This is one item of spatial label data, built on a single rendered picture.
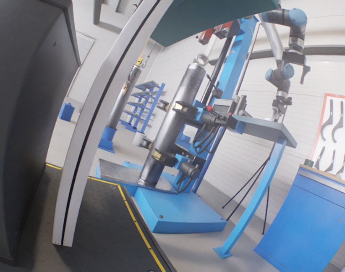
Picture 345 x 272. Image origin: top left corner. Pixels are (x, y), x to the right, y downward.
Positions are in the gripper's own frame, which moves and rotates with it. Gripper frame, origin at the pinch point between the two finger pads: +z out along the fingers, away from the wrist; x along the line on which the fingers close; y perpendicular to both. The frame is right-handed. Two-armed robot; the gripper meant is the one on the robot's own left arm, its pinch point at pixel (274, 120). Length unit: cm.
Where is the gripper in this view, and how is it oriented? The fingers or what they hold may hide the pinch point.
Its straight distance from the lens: 120.8
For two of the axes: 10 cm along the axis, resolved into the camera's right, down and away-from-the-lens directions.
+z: -4.1, 9.1, 0.3
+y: -4.4, -2.2, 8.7
